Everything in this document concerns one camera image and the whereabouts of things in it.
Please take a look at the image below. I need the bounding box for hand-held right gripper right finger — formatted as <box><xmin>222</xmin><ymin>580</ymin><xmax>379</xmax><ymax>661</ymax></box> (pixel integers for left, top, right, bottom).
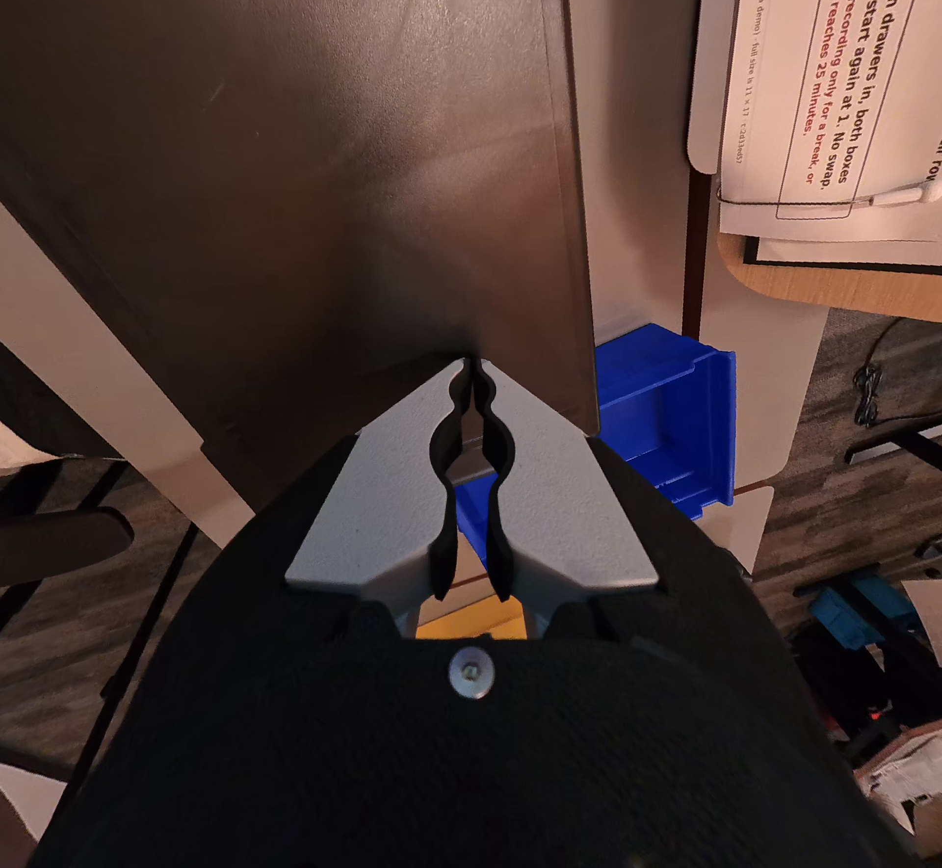
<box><xmin>471</xmin><ymin>357</ymin><xmax>659</xmax><ymax>639</ymax></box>

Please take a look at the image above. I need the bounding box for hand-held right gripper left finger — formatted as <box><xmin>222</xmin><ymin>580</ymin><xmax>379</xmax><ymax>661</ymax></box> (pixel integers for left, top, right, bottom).
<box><xmin>285</xmin><ymin>357</ymin><xmax>472</xmax><ymax>638</ymax></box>

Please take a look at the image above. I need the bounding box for black drawer cabinet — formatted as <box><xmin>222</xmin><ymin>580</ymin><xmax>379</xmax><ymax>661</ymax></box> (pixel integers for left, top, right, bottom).
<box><xmin>0</xmin><ymin>0</ymin><xmax>601</xmax><ymax>516</ymax></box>

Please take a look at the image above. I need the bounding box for blue plastic bin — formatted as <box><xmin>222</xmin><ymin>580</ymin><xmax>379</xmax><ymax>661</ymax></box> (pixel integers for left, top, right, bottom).
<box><xmin>455</xmin><ymin>323</ymin><xmax>737</xmax><ymax>567</ymax></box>

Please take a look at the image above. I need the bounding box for yellow bin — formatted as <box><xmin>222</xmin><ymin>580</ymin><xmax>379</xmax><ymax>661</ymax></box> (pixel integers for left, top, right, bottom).
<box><xmin>416</xmin><ymin>618</ymin><xmax>527</xmax><ymax>641</ymax></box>

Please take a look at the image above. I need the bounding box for teal blue floor object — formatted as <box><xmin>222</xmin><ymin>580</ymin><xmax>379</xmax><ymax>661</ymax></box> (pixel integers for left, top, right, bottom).
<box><xmin>810</xmin><ymin>577</ymin><xmax>917</xmax><ymax>652</ymax></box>

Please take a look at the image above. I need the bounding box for black office chair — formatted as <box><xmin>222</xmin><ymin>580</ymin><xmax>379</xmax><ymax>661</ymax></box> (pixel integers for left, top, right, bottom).
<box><xmin>0</xmin><ymin>342</ymin><xmax>137</xmax><ymax>589</ymax></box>

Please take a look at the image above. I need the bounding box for thin black stand pole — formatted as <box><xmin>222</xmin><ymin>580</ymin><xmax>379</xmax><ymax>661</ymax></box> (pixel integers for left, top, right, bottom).
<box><xmin>70</xmin><ymin>522</ymin><xmax>200</xmax><ymax>788</ymax></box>

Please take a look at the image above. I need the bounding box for black table foot bar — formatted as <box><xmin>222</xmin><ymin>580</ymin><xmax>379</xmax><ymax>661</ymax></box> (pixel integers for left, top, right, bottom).
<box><xmin>846</xmin><ymin>419</ymin><xmax>942</xmax><ymax>472</ymax></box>

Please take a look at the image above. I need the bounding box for black-bordered white sheet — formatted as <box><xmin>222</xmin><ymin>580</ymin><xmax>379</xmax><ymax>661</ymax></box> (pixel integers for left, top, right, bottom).
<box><xmin>742</xmin><ymin>235</ymin><xmax>942</xmax><ymax>276</ymax></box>

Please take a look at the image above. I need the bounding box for beige paper sheet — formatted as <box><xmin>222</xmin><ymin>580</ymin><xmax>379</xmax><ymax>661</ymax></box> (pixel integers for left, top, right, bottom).
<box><xmin>904</xmin><ymin>579</ymin><xmax>942</xmax><ymax>663</ymax></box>

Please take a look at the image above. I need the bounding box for cardboard box with papers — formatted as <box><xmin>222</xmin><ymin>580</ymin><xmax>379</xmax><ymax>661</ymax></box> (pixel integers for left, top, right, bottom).
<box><xmin>854</xmin><ymin>724</ymin><xmax>942</xmax><ymax>854</ymax></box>

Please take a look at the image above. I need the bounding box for white rounded panel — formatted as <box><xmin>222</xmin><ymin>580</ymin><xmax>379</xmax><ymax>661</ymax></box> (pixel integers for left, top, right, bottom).
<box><xmin>686</xmin><ymin>0</ymin><xmax>750</xmax><ymax>176</ymax></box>

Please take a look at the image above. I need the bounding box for white instruction sheet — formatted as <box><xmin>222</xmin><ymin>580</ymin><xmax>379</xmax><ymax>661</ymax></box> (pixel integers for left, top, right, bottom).
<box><xmin>717</xmin><ymin>0</ymin><xmax>942</xmax><ymax>243</ymax></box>

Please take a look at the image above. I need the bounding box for black floor cable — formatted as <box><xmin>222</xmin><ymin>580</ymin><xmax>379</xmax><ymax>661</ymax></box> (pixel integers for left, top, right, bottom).
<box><xmin>854</xmin><ymin>316</ymin><xmax>906</xmax><ymax>427</ymax></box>

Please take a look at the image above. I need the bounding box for white clip with black wire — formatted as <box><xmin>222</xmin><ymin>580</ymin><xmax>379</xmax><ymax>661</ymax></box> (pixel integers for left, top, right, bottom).
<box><xmin>715</xmin><ymin>172</ymin><xmax>942</xmax><ymax>208</ymax></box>

